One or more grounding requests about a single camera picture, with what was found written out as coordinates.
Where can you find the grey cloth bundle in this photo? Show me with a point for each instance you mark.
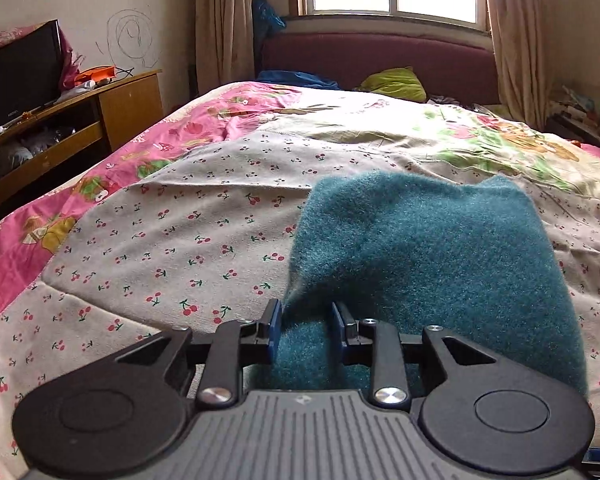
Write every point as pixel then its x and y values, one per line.
pixel 25 149

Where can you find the blue plastic bag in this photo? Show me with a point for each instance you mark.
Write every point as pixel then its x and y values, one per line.
pixel 266 17

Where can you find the orange plastic item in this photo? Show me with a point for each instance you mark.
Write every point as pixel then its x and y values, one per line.
pixel 95 75

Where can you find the beige curtain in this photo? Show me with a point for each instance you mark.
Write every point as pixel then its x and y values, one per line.
pixel 225 25
pixel 517 45

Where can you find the yellow-green pillow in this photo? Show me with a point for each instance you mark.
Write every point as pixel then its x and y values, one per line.
pixel 397 85

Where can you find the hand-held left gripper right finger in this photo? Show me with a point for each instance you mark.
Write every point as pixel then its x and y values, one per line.
pixel 336 332

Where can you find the cherry print pink bedsheet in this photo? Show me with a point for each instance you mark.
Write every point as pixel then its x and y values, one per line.
pixel 180 220

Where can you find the teal fuzzy sweater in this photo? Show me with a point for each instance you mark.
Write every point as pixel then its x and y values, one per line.
pixel 420 240

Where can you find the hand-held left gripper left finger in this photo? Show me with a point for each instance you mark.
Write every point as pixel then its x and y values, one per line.
pixel 275 332

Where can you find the cluttered bedside table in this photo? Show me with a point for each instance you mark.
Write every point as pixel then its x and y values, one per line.
pixel 585 115

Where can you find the wooden tv cabinet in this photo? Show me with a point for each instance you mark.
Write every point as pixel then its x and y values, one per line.
pixel 130 110

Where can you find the blue crumpled cloth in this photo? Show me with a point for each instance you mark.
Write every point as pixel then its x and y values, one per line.
pixel 300 80

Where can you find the maroon padded headboard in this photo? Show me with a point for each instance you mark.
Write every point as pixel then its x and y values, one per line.
pixel 380 55

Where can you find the black television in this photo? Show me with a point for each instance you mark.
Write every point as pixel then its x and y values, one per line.
pixel 17 85

